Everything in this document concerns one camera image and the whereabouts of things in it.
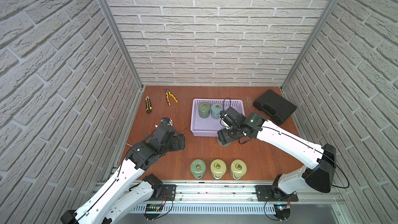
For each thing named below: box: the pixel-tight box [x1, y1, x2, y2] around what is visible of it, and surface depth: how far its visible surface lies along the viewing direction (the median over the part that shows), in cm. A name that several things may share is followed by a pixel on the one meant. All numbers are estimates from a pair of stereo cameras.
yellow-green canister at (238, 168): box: [230, 159, 248, 180], surface depth 76 cm
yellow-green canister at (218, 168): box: [210, 158, 227, 180], surface depth 76 cm
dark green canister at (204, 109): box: [197, 101, 211, 119], surface depth 100 cm
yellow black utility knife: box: [145, 95, 153, 114], surface depth 109 cm
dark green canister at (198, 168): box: [190, 158, 207, 179], surface depth 75 cm
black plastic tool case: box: [252, 89, 297, 125], surface depth 105 cm
